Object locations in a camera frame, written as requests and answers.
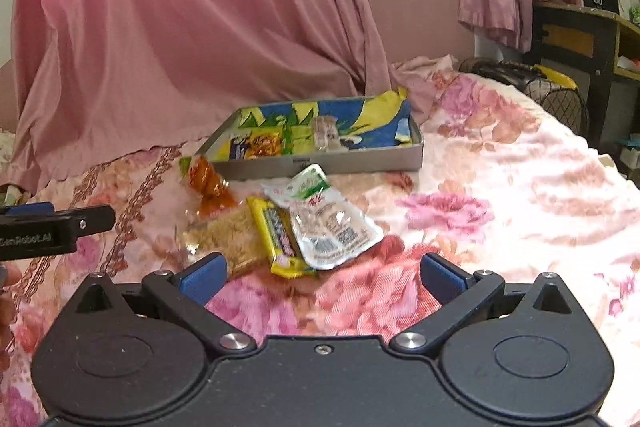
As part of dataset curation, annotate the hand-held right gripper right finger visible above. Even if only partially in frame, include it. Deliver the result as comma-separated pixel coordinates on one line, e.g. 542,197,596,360
389,252,573,355

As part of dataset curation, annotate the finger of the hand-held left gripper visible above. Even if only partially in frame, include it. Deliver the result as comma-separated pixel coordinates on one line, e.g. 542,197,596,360
0,202,55,219
70,205,117,236

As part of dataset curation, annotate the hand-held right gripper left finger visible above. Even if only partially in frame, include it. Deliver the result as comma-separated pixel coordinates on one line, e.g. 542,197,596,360
74,252,257,355

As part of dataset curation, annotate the clear crispy noodle snack packet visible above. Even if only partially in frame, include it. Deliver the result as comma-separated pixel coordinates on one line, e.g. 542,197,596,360
182,207,271,280

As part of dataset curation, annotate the yellow snack packet dark stripe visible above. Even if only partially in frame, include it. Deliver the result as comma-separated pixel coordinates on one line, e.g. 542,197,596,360
247,197,318,279

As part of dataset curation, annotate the orange snack packet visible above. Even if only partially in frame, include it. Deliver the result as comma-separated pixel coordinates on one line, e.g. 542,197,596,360
179,154,238,220

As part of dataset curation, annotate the white and green snack packet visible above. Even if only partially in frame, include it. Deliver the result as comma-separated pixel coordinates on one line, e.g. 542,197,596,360
260,163,385,271

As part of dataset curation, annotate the grey tray with dinosaur liner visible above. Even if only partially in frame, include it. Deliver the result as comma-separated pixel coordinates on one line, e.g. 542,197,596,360
194,87,425,182

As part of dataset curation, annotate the gold snack packet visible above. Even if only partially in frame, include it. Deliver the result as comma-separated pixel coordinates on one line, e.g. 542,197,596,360
247,130,284,159

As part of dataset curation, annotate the yellow-green snack bar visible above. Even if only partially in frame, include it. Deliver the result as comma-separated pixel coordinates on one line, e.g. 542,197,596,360
286,124,315,154

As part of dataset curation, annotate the clear sesame bar packet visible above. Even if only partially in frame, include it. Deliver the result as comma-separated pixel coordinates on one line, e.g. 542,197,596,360
311,116,343,152

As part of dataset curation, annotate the person's left hand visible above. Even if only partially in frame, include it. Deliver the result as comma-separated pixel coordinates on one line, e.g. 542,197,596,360
0,265,24,375

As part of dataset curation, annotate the floral pink bedsheet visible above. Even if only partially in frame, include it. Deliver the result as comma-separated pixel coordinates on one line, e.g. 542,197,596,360
0,54,640,427

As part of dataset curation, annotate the large pink curtain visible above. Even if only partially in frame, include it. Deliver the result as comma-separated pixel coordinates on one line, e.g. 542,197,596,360
0,0,426,192

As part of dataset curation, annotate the black mesh basket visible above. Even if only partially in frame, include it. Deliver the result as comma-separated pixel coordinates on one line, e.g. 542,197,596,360
530,79,591,140

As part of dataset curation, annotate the yellow flat item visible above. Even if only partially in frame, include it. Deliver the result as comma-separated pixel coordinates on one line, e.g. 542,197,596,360
532,64,578,90

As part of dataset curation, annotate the black and wooden desk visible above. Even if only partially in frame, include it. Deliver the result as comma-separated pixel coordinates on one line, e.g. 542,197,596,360
531,2,640,148

